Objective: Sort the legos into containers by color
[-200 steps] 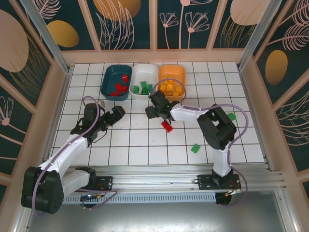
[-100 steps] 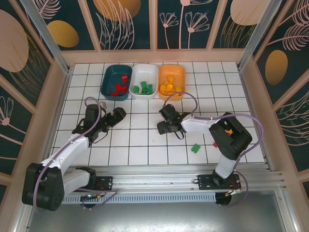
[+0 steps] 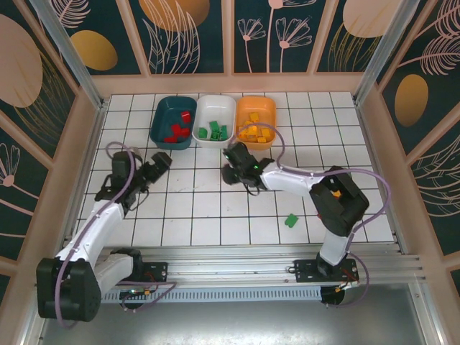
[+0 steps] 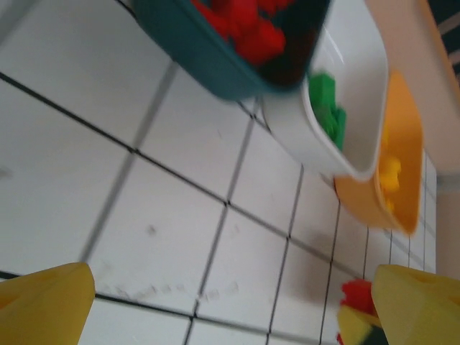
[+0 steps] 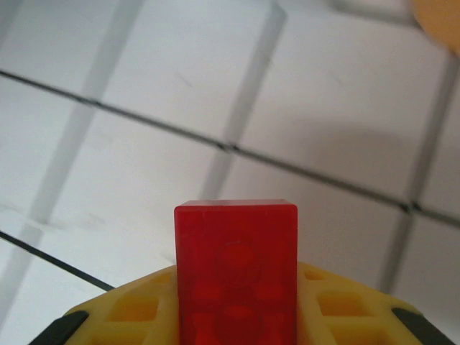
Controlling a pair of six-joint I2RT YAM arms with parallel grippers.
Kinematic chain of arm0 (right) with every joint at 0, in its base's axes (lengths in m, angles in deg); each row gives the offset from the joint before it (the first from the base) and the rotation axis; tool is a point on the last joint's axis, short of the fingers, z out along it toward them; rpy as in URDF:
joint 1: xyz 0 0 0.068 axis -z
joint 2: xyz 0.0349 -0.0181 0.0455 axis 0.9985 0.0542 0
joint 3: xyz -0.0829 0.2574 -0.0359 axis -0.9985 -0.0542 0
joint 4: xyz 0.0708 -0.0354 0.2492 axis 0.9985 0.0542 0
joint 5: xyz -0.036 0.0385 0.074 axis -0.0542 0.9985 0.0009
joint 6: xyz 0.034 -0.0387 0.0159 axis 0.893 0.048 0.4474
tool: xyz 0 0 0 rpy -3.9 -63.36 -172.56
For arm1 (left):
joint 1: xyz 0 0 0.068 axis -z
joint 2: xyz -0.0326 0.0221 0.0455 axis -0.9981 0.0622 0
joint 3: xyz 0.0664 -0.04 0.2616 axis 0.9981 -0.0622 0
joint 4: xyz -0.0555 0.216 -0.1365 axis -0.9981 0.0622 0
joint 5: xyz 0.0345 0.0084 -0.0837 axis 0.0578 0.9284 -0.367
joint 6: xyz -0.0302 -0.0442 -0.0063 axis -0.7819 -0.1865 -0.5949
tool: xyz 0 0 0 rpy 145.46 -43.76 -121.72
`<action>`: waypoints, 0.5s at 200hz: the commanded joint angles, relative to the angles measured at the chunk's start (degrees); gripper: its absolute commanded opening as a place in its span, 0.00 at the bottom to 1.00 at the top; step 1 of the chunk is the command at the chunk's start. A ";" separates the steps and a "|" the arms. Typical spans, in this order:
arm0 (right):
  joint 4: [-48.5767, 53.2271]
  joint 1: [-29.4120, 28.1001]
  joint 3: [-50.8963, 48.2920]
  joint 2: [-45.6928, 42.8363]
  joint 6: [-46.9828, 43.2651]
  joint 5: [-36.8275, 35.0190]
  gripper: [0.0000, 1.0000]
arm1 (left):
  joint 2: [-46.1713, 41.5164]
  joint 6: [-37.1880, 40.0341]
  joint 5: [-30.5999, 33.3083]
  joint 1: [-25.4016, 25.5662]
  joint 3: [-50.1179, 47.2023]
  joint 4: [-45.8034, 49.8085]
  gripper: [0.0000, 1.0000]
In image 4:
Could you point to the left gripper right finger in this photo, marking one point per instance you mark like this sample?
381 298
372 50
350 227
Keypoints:
417 309

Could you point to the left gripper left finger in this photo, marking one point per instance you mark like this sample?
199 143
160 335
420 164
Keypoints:
43 309

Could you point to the green lego brick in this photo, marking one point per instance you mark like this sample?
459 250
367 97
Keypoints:
321 93
334 125

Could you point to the orange plastic container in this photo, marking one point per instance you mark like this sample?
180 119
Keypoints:
406 143

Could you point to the white plastic container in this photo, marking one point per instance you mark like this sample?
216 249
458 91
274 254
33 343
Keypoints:
359 90

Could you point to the teal plastic container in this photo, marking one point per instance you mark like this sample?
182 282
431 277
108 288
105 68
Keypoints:
201 61

